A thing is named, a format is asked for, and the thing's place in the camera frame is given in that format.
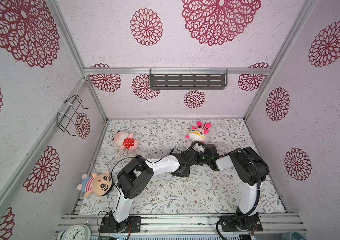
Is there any striped hat doll plush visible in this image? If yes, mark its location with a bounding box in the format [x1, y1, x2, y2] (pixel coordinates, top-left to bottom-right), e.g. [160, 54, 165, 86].
[76, 171, 113, 197]

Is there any grey wall shelf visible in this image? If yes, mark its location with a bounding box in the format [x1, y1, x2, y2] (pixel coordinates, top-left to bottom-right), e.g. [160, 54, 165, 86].
[149, 69, 228, 90]

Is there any teal cup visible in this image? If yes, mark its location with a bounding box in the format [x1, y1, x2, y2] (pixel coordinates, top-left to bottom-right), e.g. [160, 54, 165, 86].
[281, 231, 307, 240]

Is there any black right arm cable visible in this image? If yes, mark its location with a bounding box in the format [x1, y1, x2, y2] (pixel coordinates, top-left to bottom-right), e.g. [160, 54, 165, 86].
[189, 140, 262, 240]

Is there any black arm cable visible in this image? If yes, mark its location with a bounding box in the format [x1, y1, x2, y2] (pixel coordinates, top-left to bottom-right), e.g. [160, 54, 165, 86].
[189, 140, 262, 240]
[97, 147, 183, 240]

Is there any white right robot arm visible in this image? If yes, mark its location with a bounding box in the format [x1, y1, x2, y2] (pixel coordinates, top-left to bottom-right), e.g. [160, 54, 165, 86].
[196, 145, 270, 216]

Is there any black wire wall rack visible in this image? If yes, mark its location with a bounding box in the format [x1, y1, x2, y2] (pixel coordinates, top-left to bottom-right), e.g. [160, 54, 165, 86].
[56, 94, 90, 138]

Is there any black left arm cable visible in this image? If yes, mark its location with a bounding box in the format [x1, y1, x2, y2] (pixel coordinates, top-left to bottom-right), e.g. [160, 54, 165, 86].
[97, 147, 183, 240]

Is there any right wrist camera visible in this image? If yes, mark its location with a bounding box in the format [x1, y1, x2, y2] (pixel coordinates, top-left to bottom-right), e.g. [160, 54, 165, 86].
[196, 143, 219, 156]

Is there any pink plush red dotted dress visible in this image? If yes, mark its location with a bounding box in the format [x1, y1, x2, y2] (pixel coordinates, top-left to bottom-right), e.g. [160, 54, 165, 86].
[113, 131, 139, 152]

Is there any white pink owl plush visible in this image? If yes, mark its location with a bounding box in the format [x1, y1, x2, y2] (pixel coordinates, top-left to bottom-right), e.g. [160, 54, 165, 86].
[186, 121, 212, 143]

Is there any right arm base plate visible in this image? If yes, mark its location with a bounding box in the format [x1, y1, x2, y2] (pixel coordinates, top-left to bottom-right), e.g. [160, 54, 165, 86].
[220, 213, 263, 232]

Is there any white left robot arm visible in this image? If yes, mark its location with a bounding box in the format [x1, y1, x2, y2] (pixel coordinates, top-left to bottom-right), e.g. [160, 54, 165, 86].
[112, 152, 198, 223]

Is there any white analog clock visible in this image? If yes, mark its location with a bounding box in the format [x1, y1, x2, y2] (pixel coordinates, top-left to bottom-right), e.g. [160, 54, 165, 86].
[56, 222, 92, 240]

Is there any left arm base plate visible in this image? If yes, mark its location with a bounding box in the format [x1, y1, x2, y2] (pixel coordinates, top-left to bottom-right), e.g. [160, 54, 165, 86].
[99, 216, 142, 233]

